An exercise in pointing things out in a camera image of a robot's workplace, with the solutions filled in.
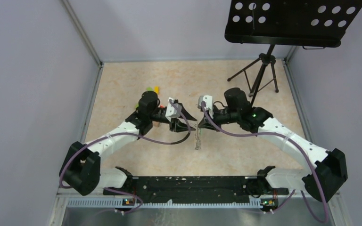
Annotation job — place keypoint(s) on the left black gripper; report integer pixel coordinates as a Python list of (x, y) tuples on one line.
[(175, 125)]

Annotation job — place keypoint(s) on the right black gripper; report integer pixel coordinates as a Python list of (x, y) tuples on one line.
[(205, 123)]

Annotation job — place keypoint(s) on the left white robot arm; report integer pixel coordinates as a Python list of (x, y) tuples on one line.
[(81, 167)]

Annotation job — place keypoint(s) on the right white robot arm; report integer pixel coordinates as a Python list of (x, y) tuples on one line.
[(323, 171)]

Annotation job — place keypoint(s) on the natural wooden cube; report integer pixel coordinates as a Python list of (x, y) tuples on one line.
[(156, 124)]

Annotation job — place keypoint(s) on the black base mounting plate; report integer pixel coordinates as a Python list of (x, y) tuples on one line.
[(199, 189)]

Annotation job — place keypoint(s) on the black music stand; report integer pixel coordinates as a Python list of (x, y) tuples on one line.
[(306, 23)]

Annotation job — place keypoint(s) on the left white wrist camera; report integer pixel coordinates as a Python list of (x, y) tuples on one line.
[(173, 109)]

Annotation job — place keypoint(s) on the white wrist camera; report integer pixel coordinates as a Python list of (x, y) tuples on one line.
[(173, 109), (205, 104)]

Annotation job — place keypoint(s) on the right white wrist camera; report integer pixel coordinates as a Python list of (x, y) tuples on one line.
[(205, 104)]

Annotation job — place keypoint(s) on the grey slotted cable duct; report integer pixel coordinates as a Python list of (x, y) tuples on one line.
[(120, 203)]

